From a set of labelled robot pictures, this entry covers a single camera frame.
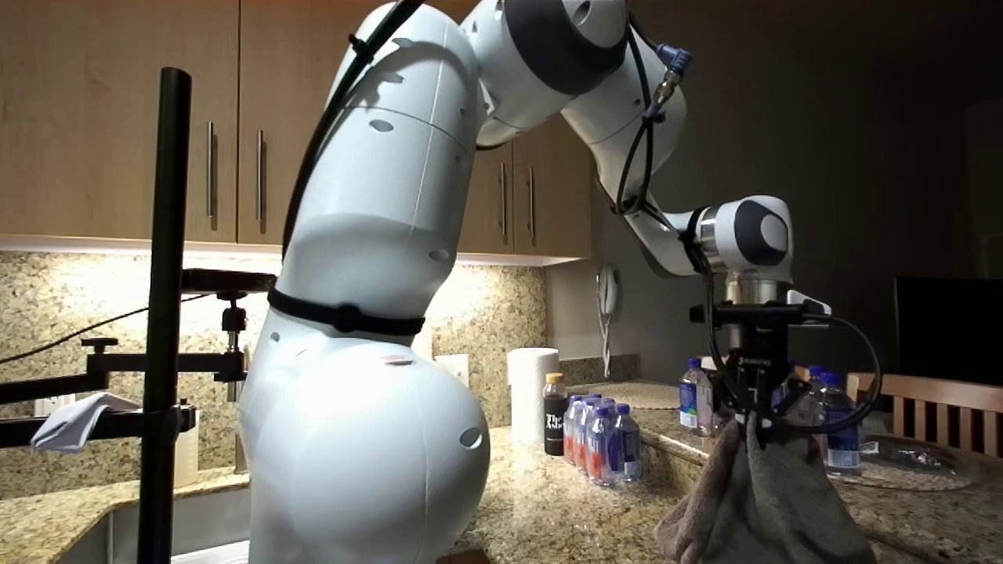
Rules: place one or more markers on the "water bottle on counter left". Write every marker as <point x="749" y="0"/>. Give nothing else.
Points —
<point x="697" y="398"/>

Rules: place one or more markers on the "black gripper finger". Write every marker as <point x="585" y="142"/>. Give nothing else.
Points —
<point x="773" y="431"/>
<point x="734" y="420"/>

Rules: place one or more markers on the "white wall phone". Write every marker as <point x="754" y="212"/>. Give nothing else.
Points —
<point x="607" y="289"/>

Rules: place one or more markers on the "pack of water bottles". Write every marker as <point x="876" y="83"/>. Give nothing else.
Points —
<point x="604" y="440"/>

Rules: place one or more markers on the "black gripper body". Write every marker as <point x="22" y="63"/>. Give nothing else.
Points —
<point x="749" y="352"/>

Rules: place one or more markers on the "black camera stand pole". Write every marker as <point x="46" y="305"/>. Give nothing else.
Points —
<point x="160" y="417"/>

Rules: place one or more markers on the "grey brown towel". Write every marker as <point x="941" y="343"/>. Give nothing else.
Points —
<point x="762" y="502"/>

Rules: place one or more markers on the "white paper tag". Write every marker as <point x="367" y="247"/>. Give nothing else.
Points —
<point x="70" y="426"/>

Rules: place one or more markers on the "wooden upper cabinets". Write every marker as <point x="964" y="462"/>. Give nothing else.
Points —
<point x="81" y="88"/>

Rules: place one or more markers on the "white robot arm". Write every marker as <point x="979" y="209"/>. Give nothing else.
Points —
<point x="364" y="452"/>

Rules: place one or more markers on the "wooden chair back right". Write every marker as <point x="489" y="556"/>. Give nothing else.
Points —
<point x="950" y="414"/>

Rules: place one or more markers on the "white paper towel roll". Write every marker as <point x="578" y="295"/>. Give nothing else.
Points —
<point x="528" y="371"/>

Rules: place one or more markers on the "dark sauce bottle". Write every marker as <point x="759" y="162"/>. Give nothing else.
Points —
<point x="552" y="414"/>

